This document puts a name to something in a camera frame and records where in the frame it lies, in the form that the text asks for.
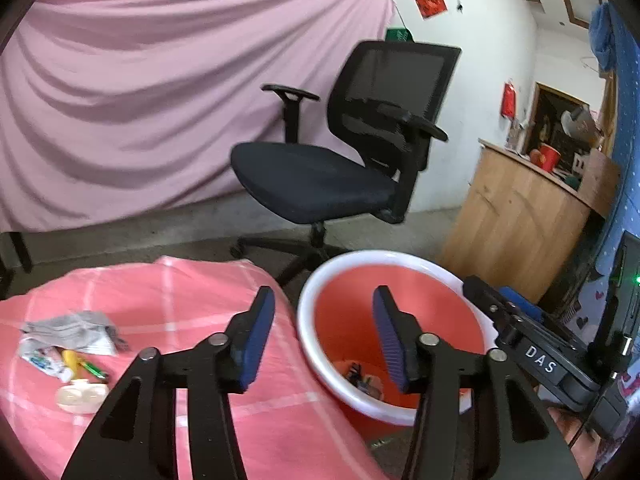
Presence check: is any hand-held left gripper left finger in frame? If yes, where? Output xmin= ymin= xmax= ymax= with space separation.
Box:
xmin=61 ymin=285 xmax=277 ymax=480

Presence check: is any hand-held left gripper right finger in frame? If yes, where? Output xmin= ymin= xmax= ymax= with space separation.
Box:
xmin=372 ymin=285 xmax=583 ymax=480

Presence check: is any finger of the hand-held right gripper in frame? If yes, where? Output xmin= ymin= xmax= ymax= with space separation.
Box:
xmin=462 ymin=275 xmax=522 ymax=334
xmin=500 ymin=286 xmax=589 ymax=354

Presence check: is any blue wrapper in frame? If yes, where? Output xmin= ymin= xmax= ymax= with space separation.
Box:
xmin=342 ymin=360 xmax=383 ymax=400

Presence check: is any pink plastic bin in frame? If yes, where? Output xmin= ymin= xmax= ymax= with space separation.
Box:
xmin=297 ymin=250 xmax=493 ymax=427

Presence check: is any green lighter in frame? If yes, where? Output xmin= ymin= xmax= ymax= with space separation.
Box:
xmin=80 ymin=357 xmax=110 ymax=381

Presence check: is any grey wrapper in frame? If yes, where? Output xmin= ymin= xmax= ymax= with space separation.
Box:
xmin=21 ymin=310 xmax=130 ymax=357

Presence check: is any cream plastic case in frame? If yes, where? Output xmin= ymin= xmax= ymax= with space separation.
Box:
xmin=55 ymin=379 xmax=110 ymax=415

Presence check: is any small yellow tube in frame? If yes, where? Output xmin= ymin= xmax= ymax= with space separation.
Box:
xmin=61 ymin=349 xmax=83 ymax=378

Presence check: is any white squeezed tube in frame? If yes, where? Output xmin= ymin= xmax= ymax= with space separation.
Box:
xmin=19 ymin=337 xmax=76 ymax=382

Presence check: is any person's right hand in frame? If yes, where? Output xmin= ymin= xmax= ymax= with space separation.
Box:
xmin=547 ymin=405 xmax=606 ymax=466

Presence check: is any wooden cabinet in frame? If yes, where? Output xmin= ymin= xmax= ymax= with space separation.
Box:
xmin=440 ymin=137 xmax=623 ymax=306

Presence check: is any pink plaid blanket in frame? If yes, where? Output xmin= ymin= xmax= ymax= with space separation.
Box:
xmin=0 ymin=255 xmax=391 ymax=480

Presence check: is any red cup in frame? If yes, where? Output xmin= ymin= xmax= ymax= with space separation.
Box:
xmin=537 ymin=143 xmax=562 ymax=170

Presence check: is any black office chair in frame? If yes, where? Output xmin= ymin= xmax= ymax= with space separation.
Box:
xmin=230 ymin=40 xmax=463 ymax=286

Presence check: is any red hanging ornament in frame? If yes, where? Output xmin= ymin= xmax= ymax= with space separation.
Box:
xmin=501 ymin=80 xmax=518 ymax=120

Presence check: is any blue printed curtain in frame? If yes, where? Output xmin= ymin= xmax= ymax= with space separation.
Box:
xmin=565 ymin=2 xmax=640 ymax=456

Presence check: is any pink hanging sheet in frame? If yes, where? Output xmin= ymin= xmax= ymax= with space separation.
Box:
xmin=0 ymin=0 xmax=396 ymax=233

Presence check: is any black metal frame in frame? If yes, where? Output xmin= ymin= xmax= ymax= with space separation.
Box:
xmin=0 ymin=230 xmax=33 ymax=286

